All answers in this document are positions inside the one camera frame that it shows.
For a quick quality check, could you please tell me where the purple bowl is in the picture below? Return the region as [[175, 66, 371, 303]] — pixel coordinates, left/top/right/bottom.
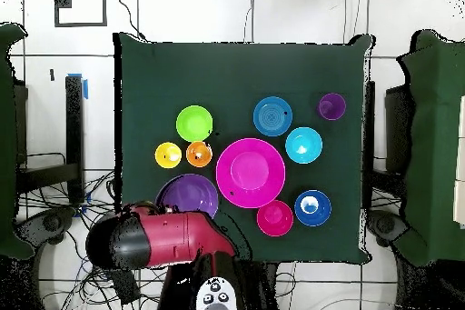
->
[[154, 173, 220, 219]]

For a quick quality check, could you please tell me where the large pink bowl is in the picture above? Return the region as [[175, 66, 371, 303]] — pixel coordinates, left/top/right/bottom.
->
[[215, 137, 287, 210]]

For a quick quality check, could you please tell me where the orange cup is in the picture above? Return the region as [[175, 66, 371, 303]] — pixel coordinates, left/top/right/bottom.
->
[[185, 140, 214, 169]]

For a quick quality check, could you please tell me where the green bowl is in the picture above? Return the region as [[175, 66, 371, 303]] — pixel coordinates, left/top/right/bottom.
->
[[175, 105, 214, 144]]

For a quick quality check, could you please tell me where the blue ringed flat-bottom bowl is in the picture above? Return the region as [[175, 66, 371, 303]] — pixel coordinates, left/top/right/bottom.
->
[[252, 95, 294, 138]]

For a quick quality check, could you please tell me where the yellow cup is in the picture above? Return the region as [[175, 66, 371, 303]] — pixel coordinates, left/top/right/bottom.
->
[[154, 141, 183, 170]]

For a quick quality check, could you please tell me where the cyan bowl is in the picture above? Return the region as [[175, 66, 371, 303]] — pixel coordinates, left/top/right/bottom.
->
[[284, 126, 323, 165]]

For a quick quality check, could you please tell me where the small red-pink bowl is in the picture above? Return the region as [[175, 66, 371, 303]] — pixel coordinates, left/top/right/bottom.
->
[[256, 199, 294, 237]]

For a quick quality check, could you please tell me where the dark blue bowl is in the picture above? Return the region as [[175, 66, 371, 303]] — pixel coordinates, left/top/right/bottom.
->
[[293, 189, 332, 227]]

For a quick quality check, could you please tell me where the purple cup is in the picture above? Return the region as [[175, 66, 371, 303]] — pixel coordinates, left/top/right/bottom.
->
[[315, 92, 347, 122]]

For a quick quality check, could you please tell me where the black stand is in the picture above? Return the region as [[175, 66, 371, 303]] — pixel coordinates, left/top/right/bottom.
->
[[362, 80, 377, 209], [14, 75, 86, 205]]

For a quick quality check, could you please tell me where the blue tape piece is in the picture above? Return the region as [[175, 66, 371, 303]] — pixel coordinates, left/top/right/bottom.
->
[[67, 73, 89, 101]]

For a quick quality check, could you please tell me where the grey chair base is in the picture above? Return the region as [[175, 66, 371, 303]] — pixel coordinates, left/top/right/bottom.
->
[[366, 209, 411, 248], [14, 207, 77, 246]]

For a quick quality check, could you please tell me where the black box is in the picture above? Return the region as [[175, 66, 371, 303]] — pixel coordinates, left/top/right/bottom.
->
[[108, 267, 142, 305]]

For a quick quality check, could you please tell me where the dark green side tablecloth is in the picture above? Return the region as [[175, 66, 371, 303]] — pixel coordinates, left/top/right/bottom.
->
[[0, 22, 35, 261], [393, 29, 465, 267]]

